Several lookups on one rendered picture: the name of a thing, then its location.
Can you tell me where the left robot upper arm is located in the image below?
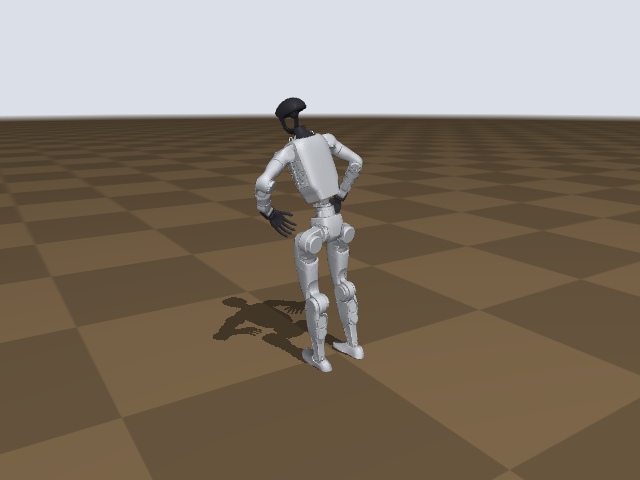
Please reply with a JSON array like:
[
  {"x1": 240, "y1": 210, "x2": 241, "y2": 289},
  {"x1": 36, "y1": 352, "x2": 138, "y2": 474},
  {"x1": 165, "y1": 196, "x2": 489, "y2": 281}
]
[{"x1": 256, "y1": 144, "x2": 296, "y2": 194}]

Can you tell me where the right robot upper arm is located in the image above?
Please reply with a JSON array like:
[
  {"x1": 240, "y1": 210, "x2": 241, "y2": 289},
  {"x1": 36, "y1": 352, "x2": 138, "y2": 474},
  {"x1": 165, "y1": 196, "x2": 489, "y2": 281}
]
[{"x1": 322, "y1": 133, "x2": 363, "y2": 173}]

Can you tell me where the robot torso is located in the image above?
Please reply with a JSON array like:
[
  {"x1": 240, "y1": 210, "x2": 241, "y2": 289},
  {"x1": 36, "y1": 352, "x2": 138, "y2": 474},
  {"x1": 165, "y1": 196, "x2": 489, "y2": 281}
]
[{"x1": 285, "y1": 131, "x2": 344, "y2": 243}]

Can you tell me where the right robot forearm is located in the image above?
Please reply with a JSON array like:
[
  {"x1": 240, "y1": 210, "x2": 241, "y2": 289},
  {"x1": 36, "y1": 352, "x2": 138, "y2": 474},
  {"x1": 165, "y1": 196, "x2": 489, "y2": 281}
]
[{"x1": 336, "y1": 167, "x2": 359, "y2": 199}]

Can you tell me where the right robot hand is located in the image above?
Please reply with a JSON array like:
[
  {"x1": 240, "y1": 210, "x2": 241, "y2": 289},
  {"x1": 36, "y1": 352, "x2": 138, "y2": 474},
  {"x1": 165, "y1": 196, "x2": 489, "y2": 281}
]
[{"x1": 329, "y1": 187, "x2": 348, "y2": 214}]

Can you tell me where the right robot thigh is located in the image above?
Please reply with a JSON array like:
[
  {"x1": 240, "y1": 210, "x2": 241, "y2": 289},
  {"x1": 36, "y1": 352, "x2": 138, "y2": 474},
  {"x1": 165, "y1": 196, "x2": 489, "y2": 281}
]
[{"x1": 327, "y1": 222, "x2": 355, "y2": 301}]

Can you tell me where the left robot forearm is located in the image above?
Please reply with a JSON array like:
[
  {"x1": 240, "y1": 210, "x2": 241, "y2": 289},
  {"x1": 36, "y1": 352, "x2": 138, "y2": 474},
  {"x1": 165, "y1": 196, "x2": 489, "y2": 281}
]
[{"x1": 255, "y1": 178, "x2": 273, "y2": 217}]

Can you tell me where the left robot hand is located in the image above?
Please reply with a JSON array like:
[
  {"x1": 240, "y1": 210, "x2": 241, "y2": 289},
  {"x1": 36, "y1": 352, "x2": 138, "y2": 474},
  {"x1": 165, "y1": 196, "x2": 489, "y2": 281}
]
[{"x1": 260, "y1": 206, "x2": 297, "y2": 237}]

